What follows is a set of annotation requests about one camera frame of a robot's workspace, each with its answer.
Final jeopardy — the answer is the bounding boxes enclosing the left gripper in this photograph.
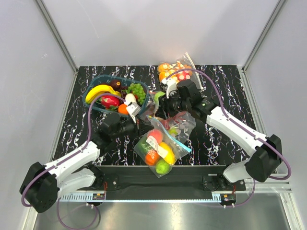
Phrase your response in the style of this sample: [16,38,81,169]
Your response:
[111,115,154,140]

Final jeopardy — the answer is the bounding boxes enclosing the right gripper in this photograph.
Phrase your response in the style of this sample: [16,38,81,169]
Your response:
[154,90,190,120]

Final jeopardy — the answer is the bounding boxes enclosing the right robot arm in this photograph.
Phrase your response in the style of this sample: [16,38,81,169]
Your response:
[158,79,283,190]

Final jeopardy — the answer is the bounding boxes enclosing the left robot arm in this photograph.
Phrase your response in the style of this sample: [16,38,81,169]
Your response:
[20,114,153,213]

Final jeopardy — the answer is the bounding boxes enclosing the vegetable zip bag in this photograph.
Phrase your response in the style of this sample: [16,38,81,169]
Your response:
[141,91,196,144]

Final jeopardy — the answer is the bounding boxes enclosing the sliced fruit zip bag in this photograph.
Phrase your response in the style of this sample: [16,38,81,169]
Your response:
[158,52,203,90]

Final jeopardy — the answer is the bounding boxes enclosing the green apple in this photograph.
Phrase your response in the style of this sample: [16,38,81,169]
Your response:
[153,91,165,105]

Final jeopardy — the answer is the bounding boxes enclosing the teal plastic basket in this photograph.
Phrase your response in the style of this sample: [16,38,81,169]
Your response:
[82,75,149,117]

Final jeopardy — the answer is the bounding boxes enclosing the orange in basket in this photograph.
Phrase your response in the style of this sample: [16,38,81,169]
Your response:
[118,103,129,115]

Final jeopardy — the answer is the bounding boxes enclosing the white eggplant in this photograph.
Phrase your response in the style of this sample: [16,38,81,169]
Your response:
[125,93,137,103]

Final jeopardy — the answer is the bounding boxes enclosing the green grapes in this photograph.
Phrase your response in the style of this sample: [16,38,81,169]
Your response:
[127,83,146,105]

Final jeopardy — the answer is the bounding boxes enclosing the red dragon fruit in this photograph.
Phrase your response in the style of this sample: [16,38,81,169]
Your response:
[100,95,120,110]

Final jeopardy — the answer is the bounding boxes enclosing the dark mangosteen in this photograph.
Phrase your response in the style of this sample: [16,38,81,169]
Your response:
[110,79,121,91]

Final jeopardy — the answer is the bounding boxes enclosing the yellow banana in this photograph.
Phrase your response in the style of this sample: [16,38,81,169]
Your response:
[85,84,121,104]

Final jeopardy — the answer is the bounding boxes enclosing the black marble mat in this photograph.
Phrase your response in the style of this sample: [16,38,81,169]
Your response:
[53,65,255,166]

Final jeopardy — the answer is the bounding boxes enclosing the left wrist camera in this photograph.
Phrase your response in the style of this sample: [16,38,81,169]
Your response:
[124,102,141,117]

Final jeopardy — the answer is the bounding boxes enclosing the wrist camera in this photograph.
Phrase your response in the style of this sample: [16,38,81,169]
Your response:
[124,102,141,117]
[161,78,177,99]

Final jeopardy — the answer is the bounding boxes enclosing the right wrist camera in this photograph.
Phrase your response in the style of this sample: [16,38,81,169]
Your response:
[161,78,177,99]

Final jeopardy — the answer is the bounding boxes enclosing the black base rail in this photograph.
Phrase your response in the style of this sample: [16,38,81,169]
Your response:
[96,165,246,202]

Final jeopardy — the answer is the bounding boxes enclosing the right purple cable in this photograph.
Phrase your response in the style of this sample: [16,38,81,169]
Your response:
[164,69,292,181]

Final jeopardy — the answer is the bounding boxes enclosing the purple cable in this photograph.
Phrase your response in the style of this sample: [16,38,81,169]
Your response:
[164,69,292,181]
[21,93,131,208]

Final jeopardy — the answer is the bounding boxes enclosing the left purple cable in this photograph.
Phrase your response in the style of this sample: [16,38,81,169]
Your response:
[21,93,131,208]

